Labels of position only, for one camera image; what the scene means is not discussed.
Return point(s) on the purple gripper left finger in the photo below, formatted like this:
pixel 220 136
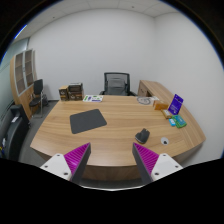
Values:
pixel 70 166

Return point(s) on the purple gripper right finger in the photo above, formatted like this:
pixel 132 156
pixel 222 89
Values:
pixel 153 166

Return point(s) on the black computer mouse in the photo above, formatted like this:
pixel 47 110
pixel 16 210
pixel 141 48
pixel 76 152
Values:
pixel 142 136

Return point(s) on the dark grey mouse pad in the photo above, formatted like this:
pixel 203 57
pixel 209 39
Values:
pixel 87 120

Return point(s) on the wooden office desk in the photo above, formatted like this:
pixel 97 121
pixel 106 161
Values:
pixel 111 157

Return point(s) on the small blue packet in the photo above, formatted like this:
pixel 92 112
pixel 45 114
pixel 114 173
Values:
pixel 172 122

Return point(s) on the green packet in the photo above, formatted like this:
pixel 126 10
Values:
pixel 179 121

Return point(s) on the small tan box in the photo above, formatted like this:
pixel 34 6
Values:
pixel 166 114

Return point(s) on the orange brown box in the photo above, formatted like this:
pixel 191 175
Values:
pixel 159 105

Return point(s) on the round white plate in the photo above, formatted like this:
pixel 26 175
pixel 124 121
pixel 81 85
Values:
pixel 144 100

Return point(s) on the white green leaflet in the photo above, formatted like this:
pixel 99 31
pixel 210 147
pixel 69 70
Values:
pixel 93 98

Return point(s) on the black armchair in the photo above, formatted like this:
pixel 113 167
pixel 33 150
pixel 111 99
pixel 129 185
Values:
pixel 13 130

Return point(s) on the purple sign stand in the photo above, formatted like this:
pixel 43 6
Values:
pixel 175 105

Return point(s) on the black visitor chair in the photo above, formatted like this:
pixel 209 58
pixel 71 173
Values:
pixel 38 95

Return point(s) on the small brown cardboard box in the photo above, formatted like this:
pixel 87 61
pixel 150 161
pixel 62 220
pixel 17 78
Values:
pixel 63 92

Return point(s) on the dark brown stacked box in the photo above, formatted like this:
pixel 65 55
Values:
pixel 75 91

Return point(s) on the wooden side cabinet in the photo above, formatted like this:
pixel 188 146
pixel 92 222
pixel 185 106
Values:
pixel 146 88

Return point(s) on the black mesh office chair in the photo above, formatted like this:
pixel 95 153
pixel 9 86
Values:
pixel 117 83

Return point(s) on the wooden bookshelf cabinet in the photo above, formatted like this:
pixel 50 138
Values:
pixel 22 77

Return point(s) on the desk cable grommet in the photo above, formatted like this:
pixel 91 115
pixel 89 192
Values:
pixel 164 141

